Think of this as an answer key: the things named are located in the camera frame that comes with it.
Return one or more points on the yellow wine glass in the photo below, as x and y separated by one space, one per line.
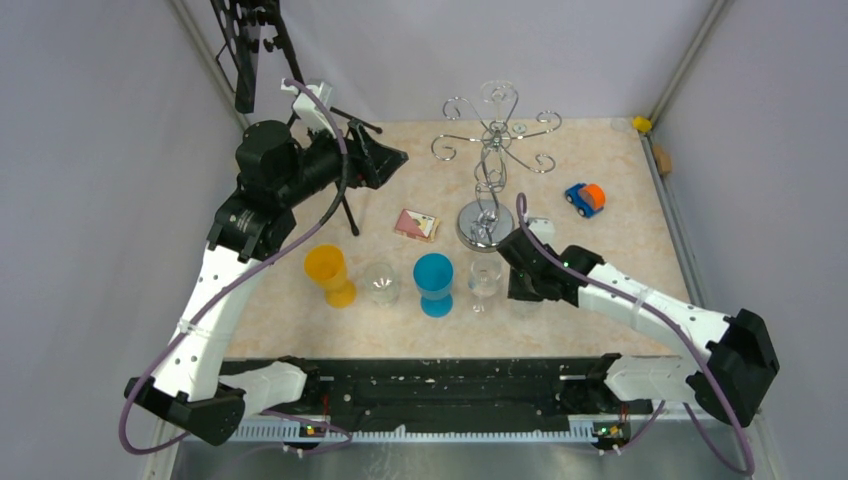
325 265

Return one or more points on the blue wine glass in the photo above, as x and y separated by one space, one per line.
433 275

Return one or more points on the playing card box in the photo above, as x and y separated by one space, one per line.
417 226

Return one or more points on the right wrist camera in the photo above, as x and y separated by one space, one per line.
542 228

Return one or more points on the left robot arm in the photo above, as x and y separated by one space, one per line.
184 386

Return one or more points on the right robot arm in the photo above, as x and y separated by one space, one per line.
723 363

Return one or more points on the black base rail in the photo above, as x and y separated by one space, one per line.
458 396

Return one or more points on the black tripod stand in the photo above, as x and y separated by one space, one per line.
281 40

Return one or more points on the clear patterned wine glass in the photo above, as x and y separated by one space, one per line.
382 284

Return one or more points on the blue orange toy car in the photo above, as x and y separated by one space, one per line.
587 199

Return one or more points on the clear small wine glass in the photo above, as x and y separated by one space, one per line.
484 281

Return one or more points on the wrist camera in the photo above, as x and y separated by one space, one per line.
310 108
542 228

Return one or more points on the clear tall stemmed glass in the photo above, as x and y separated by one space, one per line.
503 95

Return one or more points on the yellow corner clamp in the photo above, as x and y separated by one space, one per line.
642 124

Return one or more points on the chrome wine glass rack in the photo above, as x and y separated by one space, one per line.
483 223

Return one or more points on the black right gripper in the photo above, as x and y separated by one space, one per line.
517 291

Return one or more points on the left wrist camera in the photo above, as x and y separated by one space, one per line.
310 108

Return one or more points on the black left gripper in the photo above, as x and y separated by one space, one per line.
369 162

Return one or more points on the black perforated plate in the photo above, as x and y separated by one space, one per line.
238 22

